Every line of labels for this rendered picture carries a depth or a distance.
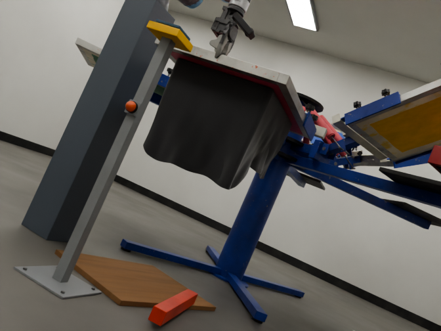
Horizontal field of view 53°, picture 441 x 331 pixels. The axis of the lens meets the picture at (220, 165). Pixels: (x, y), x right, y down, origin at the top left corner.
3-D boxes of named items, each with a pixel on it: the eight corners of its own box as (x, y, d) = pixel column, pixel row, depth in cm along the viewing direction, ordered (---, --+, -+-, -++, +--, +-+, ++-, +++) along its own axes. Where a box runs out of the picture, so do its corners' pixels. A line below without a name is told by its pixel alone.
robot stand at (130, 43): (20, 224, 205) (128, -7, 212) (49, 228, 221) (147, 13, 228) (46, 240, 197) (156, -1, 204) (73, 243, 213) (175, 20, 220)
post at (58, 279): (62, 299, 138) (186, 24, 144) (12, 268, 146) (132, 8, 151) (101, 293, 158) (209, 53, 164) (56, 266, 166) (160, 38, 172)
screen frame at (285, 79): (285, 85, 159) (289, 75, 159) (153, 43, 180) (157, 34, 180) (310, 139, 233) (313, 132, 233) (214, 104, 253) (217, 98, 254)
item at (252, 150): (230, 190, 169) (274, 90, 172) (222, 186, 170) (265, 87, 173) (257, 203, 212) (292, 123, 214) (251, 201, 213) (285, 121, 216)
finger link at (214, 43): (205, 54, 171) (216, 35, 173) (218, 58, 169) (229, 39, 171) (203, 50, 168) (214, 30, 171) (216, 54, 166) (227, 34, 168)
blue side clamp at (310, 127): (304, 125, 204) (310, 111, 204) (294, 122, 206) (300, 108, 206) (311, 142, 232) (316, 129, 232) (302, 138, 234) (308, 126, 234)
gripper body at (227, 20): (215, 39, 178) (228, 12, 179) (234, 44, 175) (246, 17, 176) (209, 29, 171) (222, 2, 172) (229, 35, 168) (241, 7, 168)
